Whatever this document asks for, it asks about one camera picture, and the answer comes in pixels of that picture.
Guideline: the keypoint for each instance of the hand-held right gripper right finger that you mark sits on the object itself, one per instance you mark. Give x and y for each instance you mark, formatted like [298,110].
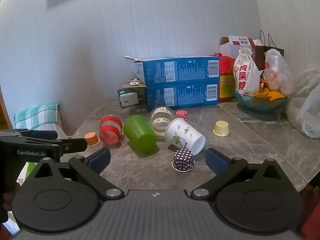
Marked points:
[217,162]

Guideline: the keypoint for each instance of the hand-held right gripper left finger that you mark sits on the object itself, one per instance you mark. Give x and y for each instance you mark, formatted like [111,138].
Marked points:
[99,160]

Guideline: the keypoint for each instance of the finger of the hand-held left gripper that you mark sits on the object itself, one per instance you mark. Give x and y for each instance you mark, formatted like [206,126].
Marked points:
[41,134]
[75,145]

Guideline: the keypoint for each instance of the orange dotted baking cup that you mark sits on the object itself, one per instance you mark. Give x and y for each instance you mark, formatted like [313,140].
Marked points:
[92,139]

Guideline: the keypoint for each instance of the red striped clear cup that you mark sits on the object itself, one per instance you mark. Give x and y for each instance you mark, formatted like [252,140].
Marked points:
[110,129]

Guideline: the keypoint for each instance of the purple polka dot baking cup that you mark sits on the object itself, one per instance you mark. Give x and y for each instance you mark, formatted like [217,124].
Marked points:
[183,158]

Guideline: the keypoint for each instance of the yellow baking cup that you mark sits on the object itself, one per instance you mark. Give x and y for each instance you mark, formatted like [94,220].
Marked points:
[221,128]

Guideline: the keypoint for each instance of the white paper cup green print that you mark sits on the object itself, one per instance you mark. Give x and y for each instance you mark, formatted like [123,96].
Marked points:
[183,135]

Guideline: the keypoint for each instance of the green plastic cup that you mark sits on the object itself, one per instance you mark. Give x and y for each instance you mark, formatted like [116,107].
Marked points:
[140,135]

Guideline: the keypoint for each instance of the red dotted baking cup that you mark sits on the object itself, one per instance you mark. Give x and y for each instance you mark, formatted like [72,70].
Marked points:
[182,115]

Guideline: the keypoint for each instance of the clear cup with dotted bands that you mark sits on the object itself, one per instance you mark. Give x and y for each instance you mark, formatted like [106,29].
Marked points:
[160,120]

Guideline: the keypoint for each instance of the white chair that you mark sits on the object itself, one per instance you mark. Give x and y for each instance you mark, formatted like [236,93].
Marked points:
[53,130]

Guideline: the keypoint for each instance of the green white packet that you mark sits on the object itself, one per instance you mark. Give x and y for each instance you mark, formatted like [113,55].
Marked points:
[28,171]

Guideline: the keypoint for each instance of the teal plaid cloth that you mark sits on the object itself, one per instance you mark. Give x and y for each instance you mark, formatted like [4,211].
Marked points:
[35,113]

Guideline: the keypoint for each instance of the teal bowl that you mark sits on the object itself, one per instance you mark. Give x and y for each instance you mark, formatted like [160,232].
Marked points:
[260,106]

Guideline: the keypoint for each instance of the red yellow box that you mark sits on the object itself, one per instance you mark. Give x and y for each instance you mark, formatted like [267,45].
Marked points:
[226,87]

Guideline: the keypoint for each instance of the blue cardboard box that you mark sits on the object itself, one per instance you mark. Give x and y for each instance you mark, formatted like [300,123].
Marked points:
[180,96]

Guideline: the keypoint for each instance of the orange snack packets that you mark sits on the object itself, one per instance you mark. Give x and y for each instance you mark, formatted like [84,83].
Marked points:
[271,96]

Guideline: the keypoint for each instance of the red plastic bag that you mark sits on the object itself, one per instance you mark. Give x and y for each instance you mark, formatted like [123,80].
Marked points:
[225,63]

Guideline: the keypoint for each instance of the upper blue box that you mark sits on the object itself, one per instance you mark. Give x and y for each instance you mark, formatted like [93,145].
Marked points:
[175,70]

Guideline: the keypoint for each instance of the large clear plastic bag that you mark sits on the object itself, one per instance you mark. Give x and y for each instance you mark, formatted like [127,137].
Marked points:
[311,115]
[307,77]

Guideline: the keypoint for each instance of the clear snack bag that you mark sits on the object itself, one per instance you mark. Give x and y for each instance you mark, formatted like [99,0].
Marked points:
[277,72]

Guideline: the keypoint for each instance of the white red carton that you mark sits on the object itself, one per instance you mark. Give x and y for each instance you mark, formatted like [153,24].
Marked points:
[232,43]

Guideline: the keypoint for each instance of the black paper bag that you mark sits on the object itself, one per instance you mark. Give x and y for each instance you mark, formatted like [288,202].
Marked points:
[275,48]

